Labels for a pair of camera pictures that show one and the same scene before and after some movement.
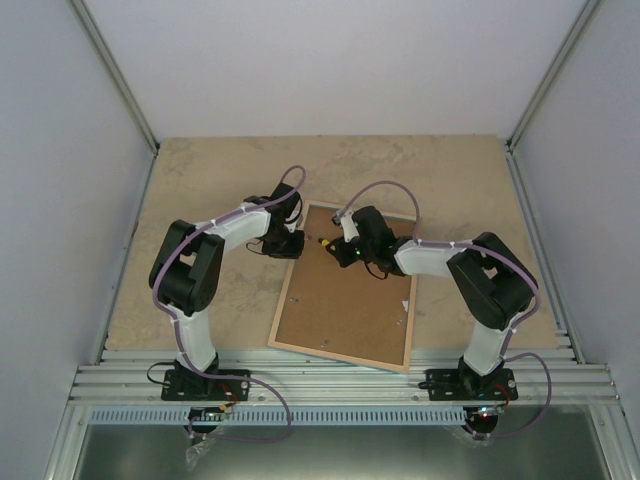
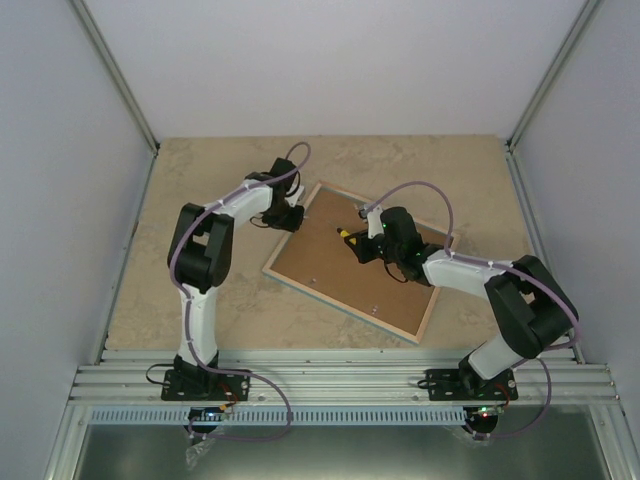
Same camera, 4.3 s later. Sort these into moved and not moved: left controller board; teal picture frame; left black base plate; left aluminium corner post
Moved: teal picture frame
Not moved: left black base plate; left controller board; left aluminium corner post
